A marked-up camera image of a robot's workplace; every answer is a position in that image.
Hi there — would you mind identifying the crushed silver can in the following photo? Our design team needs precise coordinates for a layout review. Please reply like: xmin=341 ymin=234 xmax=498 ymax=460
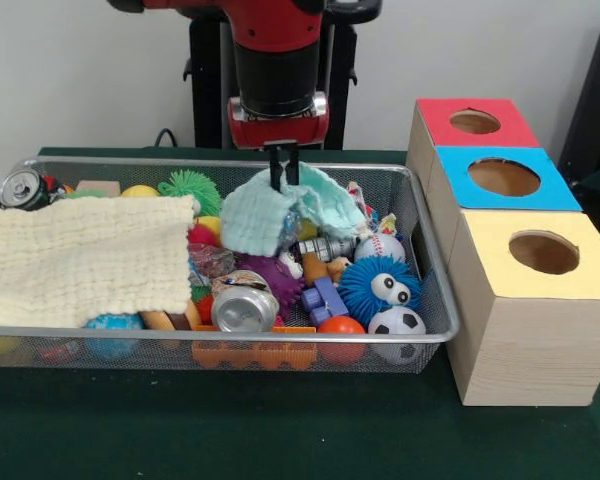
xmin=209 ymin=269 xmax=281 ymax=334

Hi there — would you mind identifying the dark green table cloth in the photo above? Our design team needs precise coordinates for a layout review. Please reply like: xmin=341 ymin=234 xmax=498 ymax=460
xmin=0 ymin=145 xmax=600 ymax=480

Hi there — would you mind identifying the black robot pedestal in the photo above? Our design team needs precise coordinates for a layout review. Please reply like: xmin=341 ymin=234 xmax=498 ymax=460
xmin=182 ymin=0 xmax=384 ymax=150

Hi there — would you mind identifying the small baseball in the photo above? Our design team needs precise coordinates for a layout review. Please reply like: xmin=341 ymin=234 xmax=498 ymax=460
xmin=353 ymin=232 xmax=407 ymax=264

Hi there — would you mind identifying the wooden box with three holes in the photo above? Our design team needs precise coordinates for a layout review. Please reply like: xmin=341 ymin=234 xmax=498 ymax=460
xmin=406 ymin=98 xmax=600 ymax=407

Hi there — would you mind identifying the orange ball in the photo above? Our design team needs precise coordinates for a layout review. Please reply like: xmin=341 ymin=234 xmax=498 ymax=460
xmin=317 ymin=315 xmax=367 ymax=366

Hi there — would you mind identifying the blue toy car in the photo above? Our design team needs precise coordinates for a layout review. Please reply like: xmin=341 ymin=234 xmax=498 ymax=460
xmin=301 ymin=279 xmax=350 ymax=326

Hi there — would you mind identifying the cream waffle cloth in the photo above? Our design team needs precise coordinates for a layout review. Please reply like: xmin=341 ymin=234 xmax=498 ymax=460
xmin=0 ymin=194 xmax=201 ymax=329

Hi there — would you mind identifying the blue spiky toy with eyes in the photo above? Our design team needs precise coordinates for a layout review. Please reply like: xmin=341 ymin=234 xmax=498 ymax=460
xmin=337 ymin=255 xmax=424 ymax=321

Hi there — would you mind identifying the green spiky ball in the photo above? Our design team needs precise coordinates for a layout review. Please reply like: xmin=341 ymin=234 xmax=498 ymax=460
xmin=157 ymin=168 xmax=226 ymax=217

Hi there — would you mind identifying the small soccer ball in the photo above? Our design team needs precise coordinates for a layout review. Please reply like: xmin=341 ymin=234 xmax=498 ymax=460
xmin=367 ymin=305 xmax=427 ymax=363

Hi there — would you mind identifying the mint waffle cloth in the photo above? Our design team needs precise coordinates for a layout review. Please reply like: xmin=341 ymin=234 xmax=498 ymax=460
xmin=219 ymin=162 xmax=369 ymax=256

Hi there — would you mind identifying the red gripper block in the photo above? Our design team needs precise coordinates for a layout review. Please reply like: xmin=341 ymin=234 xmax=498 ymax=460
xmin=227 ymin=110 xmax=330 ymax=194

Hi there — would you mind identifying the clear mesh bin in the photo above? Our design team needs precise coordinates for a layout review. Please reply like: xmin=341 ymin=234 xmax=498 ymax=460
xmin=0 ymin=155 xmax=461 ymax=375

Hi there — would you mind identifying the red white patterned cloth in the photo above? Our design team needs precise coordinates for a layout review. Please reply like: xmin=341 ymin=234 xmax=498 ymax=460
xmin=347 ymin=180 xmax=381 ymax=232

